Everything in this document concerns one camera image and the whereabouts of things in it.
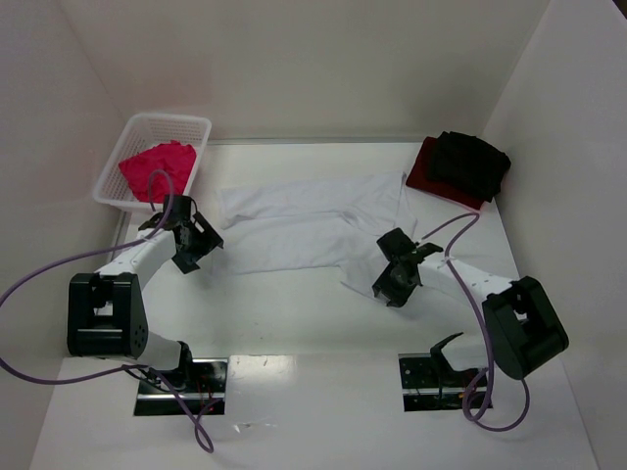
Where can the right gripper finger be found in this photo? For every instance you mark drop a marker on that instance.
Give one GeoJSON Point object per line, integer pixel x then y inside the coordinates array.
{"type": "Point", "coordinates": [383, 287]}
{"type": "Point", "coordinates": [399, 294]}

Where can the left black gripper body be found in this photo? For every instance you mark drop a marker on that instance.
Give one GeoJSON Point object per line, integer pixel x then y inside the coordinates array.
{"type": "Point", "coordinates": [197, 243]}

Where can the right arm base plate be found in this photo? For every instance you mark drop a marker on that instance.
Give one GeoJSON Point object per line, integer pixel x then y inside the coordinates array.
{"type": "Point", "coordinates": [428, 385]}

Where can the white t shirt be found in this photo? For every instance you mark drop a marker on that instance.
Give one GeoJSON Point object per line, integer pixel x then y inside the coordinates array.
{"type": "Point", "coordinates": [313, 223]}

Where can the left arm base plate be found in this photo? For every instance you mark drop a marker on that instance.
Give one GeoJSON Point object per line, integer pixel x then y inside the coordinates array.
{"type": "Point", "coordinates": [202, 387]}

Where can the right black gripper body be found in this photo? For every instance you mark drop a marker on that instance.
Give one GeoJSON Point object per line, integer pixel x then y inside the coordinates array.
{"type": "Point", "coordinates": [397, 266]}

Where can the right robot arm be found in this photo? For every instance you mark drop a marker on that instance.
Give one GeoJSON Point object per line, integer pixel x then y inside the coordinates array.
{"type": "Point", "coordinates": [522, 325]}

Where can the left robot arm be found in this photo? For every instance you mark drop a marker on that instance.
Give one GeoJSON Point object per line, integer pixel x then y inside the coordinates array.
{"type": "Point", "coordinates": [107, 316]}

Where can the black folded t shirt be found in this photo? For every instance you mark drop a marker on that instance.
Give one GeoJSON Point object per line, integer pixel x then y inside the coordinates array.
{"type": "Point", "coordinates": [469, 164]}

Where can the white plastic basket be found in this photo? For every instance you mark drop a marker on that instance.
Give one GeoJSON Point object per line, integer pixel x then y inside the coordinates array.
{"type": "Point", "coordinates": [142, 132]}

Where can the dark red folded t shirt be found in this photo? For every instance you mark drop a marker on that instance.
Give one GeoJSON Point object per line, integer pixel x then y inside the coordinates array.
{"type": "Point", "coordinates": [417, 180]}

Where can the pink t shirt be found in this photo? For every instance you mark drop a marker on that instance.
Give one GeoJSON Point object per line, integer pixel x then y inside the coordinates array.
{"type": "Point", "coordinates": [140, 171]}

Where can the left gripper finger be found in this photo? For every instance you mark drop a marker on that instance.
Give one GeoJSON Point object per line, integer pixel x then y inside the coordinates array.
{"type": "Point", "coordinates": [206, 237]}
{"type": "Point", "coordinates": [188, 261]}

